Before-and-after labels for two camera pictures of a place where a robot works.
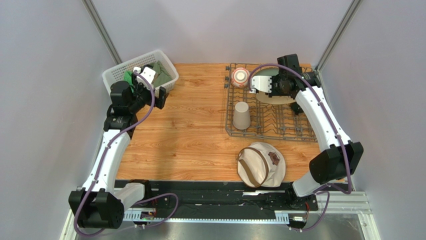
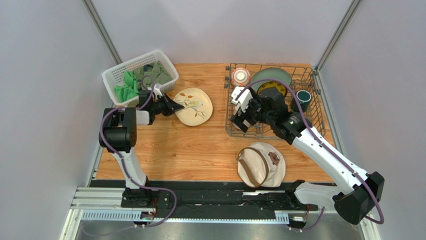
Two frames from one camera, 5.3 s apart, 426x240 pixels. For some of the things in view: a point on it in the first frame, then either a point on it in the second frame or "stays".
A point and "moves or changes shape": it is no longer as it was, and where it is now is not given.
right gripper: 276,84 -> 242,117
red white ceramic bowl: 239,77 stays
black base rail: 222,195 stays
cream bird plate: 264,98 moves or changes shape
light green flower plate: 269,71 stays
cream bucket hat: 261,164 stays
